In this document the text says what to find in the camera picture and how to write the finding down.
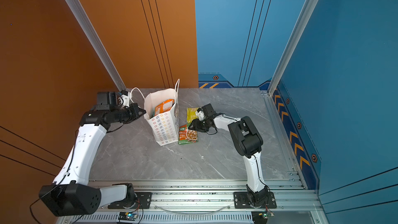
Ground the yellow snack bag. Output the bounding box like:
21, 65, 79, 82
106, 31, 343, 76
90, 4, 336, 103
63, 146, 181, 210
187, 107, 199, 124

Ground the green nut snack bag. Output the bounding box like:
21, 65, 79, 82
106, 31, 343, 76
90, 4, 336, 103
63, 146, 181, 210
178, 125, 198, 145

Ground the white patterned paper bag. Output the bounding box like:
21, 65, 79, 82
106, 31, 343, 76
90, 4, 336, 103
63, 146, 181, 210
143, 80, 180, 146

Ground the orange snack bag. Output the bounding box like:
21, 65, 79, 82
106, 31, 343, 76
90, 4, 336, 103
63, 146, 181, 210
154, 99, 175, 116

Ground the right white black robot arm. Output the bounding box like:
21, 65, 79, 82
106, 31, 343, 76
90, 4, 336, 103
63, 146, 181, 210
188, 104, 271, 208

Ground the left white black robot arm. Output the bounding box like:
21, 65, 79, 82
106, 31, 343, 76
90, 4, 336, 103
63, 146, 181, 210
39, 103, 146, 217

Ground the left circuit board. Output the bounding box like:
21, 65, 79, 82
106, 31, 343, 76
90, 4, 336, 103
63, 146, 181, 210
117, 212, 140, 223

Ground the circuit board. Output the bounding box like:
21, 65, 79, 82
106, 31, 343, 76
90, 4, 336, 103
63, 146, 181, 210
117, 212, 140, 223
251, 211, 275, 224

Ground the right circuit board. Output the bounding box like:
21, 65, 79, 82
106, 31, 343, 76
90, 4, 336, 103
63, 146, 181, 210
251, 211, 275, 224

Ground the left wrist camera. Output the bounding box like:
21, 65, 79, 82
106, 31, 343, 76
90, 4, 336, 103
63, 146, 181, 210
94, 91, 129, 110

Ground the aluminium rail frame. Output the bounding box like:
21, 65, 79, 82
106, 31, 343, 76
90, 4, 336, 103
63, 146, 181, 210
55, 178, 330, 224

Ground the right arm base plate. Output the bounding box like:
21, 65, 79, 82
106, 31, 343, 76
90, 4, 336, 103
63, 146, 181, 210
233, 192, 277, 209

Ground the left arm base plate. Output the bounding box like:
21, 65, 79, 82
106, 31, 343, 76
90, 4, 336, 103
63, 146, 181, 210
107, 192, 152, 210

